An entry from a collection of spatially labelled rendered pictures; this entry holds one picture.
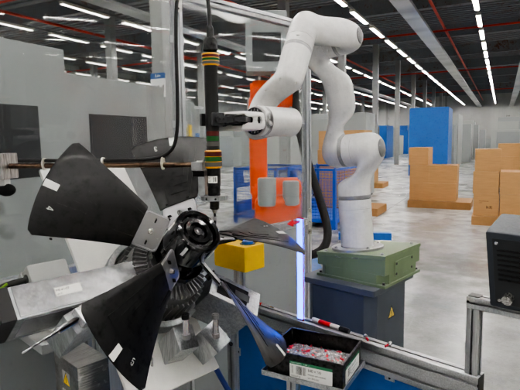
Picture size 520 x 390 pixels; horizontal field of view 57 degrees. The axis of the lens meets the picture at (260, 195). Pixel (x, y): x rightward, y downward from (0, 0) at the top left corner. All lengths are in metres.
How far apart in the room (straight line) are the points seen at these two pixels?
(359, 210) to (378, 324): 0.40
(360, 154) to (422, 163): 8.67
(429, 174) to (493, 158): 2.11
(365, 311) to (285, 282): 0.96
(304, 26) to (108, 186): 0.78
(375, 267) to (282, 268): 0.96
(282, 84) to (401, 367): 0.86
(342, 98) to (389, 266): 0.60
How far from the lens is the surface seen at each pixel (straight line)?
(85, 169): 1.15
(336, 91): 1.71
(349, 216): 1.76
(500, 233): 1.16
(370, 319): 1.73
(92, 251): 1.36
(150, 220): 1.17
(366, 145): 1.72
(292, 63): 1.47
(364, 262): 1.71
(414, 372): 1.40
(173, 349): 1.24
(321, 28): 1.62
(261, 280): 2.46
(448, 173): 10.35
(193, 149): 1.36
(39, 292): 1.13
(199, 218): 1.18
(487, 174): 8.59
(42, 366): 1.91
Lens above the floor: 1.43
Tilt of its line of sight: 7 degrees down
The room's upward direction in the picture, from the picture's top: 1 degrees counter-clockwise
